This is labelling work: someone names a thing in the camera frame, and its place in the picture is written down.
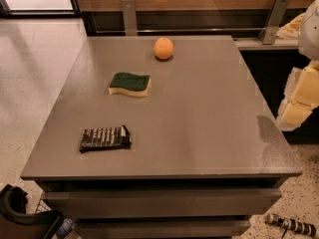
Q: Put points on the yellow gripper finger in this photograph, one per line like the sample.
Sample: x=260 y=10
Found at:
x=291 y=29
x=301 y=98

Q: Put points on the orange fruit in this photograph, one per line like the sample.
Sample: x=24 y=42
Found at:
x=163 y=48

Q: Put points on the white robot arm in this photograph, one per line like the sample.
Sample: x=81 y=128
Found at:
x=308 y=37

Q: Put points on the black rxbar chocolate wrapper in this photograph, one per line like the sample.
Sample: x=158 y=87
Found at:
x=105 y=138

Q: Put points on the black white striped cylinder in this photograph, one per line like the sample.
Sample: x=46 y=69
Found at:
x=298 y=227

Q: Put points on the green and yellow sponge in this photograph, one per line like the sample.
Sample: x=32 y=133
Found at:
x=131 y=85

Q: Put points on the upper grey drawer front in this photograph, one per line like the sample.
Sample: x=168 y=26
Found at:
x=162 y=203

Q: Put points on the grey drawer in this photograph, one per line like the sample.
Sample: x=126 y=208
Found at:
x=162 y=203
x=177 y=229

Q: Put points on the lower grey drawer front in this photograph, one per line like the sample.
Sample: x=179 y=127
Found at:
x=177 y=229

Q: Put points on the black curved chair part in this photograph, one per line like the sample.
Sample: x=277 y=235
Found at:
x=15 y=223

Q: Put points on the right metal wall bracket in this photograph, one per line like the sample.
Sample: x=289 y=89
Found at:
x=267 y=36

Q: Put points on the metal wall bracket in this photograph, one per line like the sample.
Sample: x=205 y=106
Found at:
x=267 y=36
x=130 y=17

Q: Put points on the left metal wall bracket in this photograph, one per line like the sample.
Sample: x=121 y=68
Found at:
x=130 y=17

